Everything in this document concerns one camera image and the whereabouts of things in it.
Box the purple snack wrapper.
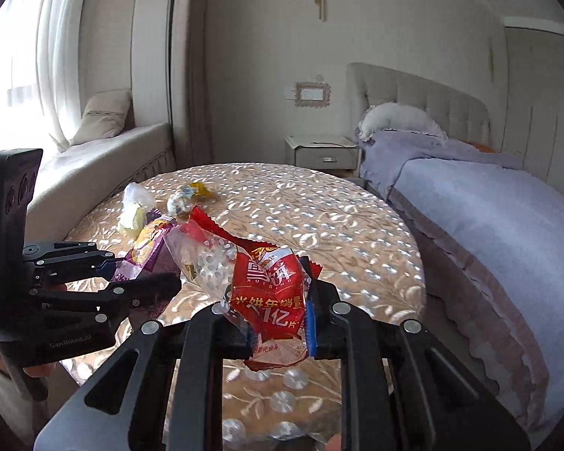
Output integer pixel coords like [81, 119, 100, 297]
[111, 216, 180, 282]

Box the red rice cracker wrapper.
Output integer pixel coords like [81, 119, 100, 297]
[189, 207, 322, 372]

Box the person's left hand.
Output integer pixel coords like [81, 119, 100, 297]
[0, 353, 57, 378]

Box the person's right hand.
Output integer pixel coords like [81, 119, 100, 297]
[325, 434, 342, 451]

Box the beige window seat cushion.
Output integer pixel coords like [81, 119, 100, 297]
[25, 123, 175, 242]

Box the clear plastic bag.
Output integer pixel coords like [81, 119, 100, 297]
[165, 221, 237, 300]

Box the white crumpled tissue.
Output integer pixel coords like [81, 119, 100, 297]
[118, 182, 156, 239]

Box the crumpled silver wrapper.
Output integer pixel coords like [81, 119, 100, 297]
[166, 184, 197, 218]

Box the yellow candy wrapper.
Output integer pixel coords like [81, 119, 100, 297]
[188, 181, 218, 203]

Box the beige embroidered tablecloth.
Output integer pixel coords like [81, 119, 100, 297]
[58, 163, 427, 451]

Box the beige throw pillow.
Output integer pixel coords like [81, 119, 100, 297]
[70, 89, 132, 145]

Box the bed with lavender cover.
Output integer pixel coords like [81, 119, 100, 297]
[356, 129, 564, 433]

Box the grey bedside nightstand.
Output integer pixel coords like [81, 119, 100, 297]
[285, 135, 361, 171]

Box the white fluffy pillow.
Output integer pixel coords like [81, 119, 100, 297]
[356, 103, 447, 142]

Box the beige tufted headboard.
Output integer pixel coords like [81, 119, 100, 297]
[346, 62, 491, 145]

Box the white sheer curtain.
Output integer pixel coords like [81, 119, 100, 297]
[35, 0, 84, 152]

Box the beige wardrobe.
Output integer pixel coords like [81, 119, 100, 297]
[501, 27, 564, 196]

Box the black camera box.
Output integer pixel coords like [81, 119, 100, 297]
[0, 149, 42, 309]

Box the ornate framed wall switch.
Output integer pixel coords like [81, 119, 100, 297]
[284, 83, 331, 108]

